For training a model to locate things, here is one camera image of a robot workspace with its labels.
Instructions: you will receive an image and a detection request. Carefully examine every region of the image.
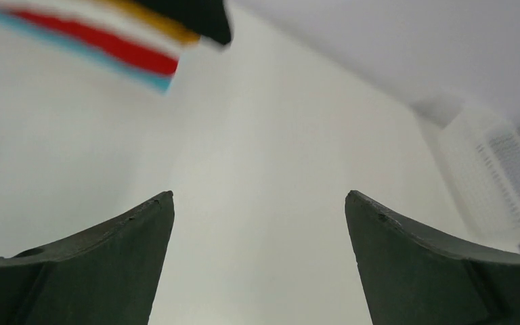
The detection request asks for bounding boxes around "white plastic mesh basket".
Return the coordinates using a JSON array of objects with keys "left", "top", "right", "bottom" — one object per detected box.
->
[{"left": 413, "top": 96, "right": 520, "bottom": 253}]

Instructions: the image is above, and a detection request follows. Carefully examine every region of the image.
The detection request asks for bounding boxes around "red folded t-shirt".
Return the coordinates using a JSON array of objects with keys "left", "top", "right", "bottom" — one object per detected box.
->
[{"left": 7, "top": 9, "right": 178, "bottom": 77}]

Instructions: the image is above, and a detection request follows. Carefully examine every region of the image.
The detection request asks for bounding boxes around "orange folded t-shirt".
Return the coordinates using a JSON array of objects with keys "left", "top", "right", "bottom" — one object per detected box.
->
[{"left": 93, "top": 0, "right": 201, "bottom": 46}]

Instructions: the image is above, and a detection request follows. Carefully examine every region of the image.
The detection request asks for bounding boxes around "black t-shirt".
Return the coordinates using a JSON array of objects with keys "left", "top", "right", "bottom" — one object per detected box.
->
[{"left": 136, "top": 0, "right": 233, "bottom": 47}]

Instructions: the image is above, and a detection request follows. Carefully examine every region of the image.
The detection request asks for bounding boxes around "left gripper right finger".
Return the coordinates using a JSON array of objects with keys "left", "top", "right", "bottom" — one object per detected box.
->
[{"left": 345, "top": 191, "right": 520, "bottom": 324}]

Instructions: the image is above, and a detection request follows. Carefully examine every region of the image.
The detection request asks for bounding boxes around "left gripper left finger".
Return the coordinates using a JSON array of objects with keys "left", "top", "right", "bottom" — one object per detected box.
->
[{"left": 0, "top": 191, "right": 175, "bottom": 324}]

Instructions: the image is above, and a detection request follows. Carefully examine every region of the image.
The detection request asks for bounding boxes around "light blue folded t-shirt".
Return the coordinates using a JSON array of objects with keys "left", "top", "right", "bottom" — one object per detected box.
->
[{"left": 0, "top": 10, "right": 174, "bottom": 92}]

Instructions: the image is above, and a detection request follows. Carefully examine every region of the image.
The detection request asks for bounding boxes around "white folded t-shirt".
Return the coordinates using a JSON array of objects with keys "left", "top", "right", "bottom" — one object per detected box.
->
[{"left": 0, "top": 1, "right": 202, "bottom": 57}]

